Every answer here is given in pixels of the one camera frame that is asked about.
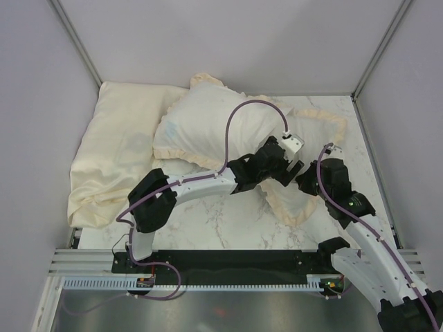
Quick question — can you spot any white ruffled pillowcase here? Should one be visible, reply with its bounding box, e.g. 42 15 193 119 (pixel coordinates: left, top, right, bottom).
150 71 348 228

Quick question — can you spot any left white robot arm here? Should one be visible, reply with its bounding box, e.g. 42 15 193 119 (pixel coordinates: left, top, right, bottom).
116 136 305 273

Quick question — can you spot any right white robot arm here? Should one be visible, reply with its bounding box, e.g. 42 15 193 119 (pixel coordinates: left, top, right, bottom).
295 158 442 331

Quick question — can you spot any cream yellow pillow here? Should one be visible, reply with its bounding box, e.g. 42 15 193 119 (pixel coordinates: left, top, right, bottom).
67 82 188 229

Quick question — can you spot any shiny metal sheet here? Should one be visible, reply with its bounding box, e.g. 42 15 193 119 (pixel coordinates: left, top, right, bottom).
52 290 381 331

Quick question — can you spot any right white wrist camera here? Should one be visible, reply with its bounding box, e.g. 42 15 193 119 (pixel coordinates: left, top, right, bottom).
323 145 345 160

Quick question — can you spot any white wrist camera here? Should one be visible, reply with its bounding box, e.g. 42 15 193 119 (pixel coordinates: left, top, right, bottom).
323 145 345 160
278 131 305 162

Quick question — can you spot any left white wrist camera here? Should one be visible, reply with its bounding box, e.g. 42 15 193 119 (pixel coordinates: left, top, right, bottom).
278 131 305 162

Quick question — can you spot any right aluminium corner post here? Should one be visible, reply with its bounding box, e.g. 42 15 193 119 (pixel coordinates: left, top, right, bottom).
350 0 415 102

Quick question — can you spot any aluminium corner post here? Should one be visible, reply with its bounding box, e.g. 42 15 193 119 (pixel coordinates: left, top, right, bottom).
47 0 103 90
350 0 415 102

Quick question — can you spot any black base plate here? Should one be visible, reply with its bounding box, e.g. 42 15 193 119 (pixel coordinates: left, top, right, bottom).
111 250 339 284

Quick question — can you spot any white slotted cable duct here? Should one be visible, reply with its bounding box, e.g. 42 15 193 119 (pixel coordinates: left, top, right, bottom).
62 275 344 292

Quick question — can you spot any aluminium frame rail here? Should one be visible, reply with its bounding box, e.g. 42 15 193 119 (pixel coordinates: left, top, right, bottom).
49 249 425 278

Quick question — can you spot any left aluminium corner post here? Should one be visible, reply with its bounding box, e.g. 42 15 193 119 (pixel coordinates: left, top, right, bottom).
47 0 103 90

